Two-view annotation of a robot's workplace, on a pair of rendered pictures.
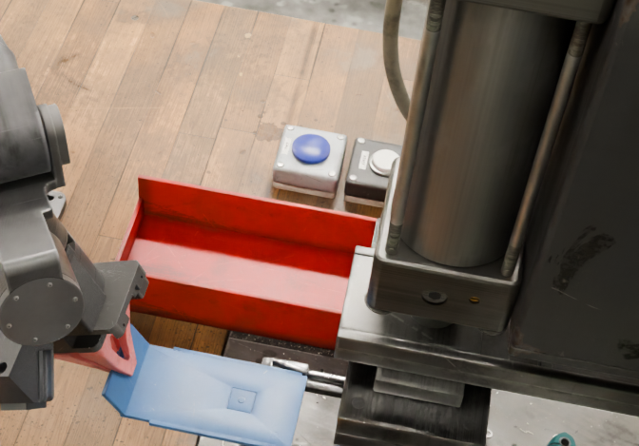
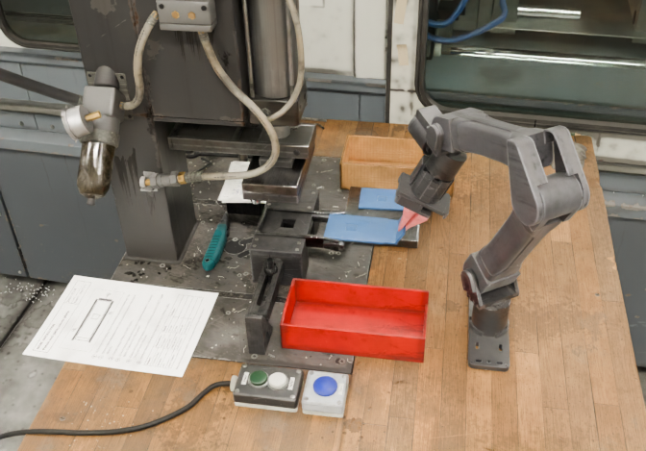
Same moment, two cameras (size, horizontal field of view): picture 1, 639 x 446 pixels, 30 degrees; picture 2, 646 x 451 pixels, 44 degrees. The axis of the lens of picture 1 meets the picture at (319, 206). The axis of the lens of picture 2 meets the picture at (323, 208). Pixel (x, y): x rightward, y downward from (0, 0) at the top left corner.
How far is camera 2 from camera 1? 1.70 m
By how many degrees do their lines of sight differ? 93
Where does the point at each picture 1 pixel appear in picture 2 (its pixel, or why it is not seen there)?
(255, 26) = not seen: outside the picture
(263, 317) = (345, 293)
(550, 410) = (207, 286)
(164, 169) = (416, 391)
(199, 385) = (369, 230)
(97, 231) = (444, 351)
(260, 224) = (352, 344)
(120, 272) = (406, 190)
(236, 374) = (355, 235)
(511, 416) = (226, 282)
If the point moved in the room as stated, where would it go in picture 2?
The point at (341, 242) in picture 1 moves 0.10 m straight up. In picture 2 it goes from (306, 340) to (303, 299)
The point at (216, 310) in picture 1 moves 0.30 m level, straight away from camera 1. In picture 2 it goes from (369, 297) to (392, 433)
